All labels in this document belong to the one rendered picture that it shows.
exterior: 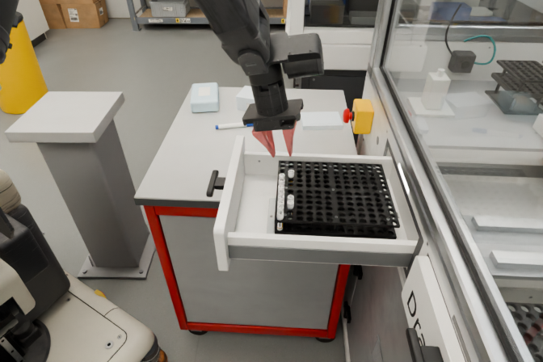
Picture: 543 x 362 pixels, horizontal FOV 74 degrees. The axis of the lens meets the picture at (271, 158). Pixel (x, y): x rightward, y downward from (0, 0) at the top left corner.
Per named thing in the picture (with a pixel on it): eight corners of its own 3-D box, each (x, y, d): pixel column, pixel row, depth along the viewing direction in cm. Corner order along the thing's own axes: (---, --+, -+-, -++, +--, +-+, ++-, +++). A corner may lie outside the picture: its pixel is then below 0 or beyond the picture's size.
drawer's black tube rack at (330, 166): (274, 243, 69) (274, 220, 65) (278, 182, 83) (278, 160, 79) (393, 249, 68) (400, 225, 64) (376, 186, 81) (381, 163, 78)
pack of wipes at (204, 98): (219, 112, 123) (218, 100, 120) (191, 114, 122) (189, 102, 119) (219, 92, 135) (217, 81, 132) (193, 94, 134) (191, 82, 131)
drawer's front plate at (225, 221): (218, 272, 66) (212, 231, 59) (239, 170, 89) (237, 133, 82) (228, 272, 65) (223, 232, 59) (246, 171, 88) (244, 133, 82)
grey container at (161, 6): (151, 17, 421) (149, 2, 410) (158, 10, 444) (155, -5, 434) (186, 17, 420) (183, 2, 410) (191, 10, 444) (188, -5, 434)
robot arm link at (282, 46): (236, 6, 54) (234, 55, 51) (313, -9, 51) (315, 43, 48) (258, 52, 65) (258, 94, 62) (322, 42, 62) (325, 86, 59)
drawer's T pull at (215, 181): (206, 198, 69) (205, 193, 69) (213, 173, 75) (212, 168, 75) (225, 199, 69) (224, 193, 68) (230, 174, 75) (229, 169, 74)
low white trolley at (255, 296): (179, 344, 136) (132, 196, 90) (211, 221, 185) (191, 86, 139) (335, 353, 133) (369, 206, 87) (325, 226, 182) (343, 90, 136)
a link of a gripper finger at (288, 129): (300, 164, 66) (291, 118, 61) (262, 166, 68) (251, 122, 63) (304, 145, 71) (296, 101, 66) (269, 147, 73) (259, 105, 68)
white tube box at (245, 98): (236, 109, 124) (235, 96, 121) (246, 98, 131) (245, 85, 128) (271, 115, 121) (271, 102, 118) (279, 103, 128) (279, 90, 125)
